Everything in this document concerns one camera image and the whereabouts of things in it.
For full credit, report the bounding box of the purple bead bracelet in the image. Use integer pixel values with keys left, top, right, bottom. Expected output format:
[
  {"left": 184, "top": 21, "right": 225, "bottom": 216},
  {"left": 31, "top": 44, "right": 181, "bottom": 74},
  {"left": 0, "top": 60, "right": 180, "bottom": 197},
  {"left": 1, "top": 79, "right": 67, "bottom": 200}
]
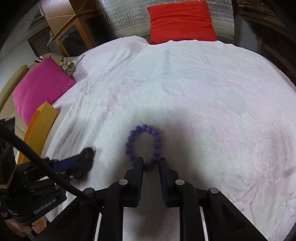
[{"left": 124, "top": 123, "right": 163, "bottom": 171}]

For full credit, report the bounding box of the person's left hand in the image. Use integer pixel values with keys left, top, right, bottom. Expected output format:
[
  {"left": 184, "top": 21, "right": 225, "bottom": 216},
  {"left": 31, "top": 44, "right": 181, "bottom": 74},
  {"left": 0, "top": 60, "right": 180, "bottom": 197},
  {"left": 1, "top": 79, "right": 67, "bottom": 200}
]
[{"left": 5, "top": 216, "right": 47, "bottom": 237}]

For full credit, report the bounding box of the orange cardboard box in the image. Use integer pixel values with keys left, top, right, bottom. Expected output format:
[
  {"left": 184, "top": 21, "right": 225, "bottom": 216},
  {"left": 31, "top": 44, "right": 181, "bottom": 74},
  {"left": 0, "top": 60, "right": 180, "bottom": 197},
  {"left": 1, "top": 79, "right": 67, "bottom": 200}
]
[{"left": 15, "top": 102, "right": 59, "bottom": 156}]

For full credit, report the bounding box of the beige leather armchair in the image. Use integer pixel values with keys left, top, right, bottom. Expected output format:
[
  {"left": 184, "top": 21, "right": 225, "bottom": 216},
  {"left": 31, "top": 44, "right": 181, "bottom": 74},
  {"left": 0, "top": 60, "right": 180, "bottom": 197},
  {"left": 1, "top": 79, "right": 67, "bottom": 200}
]
[{"left": 0, "top": 52, "right": 65, "bottom": 140}]

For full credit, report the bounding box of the pink white bed blanket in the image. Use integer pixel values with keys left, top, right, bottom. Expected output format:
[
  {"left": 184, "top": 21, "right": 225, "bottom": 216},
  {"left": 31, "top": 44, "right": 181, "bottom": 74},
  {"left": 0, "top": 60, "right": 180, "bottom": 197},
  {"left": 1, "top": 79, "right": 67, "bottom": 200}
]
[{"left": 42, "top": 36, "right": 295, "bottom": 240}]

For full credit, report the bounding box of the magenta pillow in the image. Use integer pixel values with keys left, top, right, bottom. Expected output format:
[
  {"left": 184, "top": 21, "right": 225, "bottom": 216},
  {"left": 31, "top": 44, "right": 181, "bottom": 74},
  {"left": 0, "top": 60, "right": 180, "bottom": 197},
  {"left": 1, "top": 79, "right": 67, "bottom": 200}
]
[{"left": 13, "top": 55, "right": 75, "bottom": 126}]

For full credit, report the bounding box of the crumpled beige cloth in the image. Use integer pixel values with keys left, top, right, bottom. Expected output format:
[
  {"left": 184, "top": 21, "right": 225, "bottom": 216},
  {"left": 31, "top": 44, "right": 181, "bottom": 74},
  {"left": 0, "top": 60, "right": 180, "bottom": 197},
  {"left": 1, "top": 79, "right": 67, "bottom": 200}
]
[{"left": 58, "top": 57, "right": 76, "bottom": 76}]

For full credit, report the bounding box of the wooden cabinet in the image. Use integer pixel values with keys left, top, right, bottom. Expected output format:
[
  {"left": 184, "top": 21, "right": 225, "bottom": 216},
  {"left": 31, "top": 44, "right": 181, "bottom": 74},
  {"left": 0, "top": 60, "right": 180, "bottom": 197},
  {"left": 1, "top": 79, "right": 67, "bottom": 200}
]
[{"left": 39, "top": 0, "right": 111, "bottom": 57}]

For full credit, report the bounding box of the silver quilted headboard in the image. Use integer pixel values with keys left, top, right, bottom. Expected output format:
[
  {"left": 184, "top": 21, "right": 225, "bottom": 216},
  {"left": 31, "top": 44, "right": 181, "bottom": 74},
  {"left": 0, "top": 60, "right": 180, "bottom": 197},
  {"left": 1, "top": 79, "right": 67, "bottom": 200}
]
[{"left": 96, "top": 0, "right": 235, "bottom": 43}]

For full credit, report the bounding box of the red pillow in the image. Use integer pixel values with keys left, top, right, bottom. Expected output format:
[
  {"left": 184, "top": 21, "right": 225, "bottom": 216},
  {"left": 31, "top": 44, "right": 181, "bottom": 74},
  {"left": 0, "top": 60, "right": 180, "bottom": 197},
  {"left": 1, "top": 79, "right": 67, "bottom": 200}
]
[{"left": 147, "top": 1, "right": 217, "bottom": 45}]

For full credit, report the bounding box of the black cable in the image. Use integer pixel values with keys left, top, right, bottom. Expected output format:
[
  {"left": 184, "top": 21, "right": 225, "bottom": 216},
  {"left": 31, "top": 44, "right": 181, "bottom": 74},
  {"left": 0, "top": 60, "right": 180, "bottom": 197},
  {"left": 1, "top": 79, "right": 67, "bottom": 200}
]
[{"left": 0, "top": 124, "right": 98, "bottom": 204}]

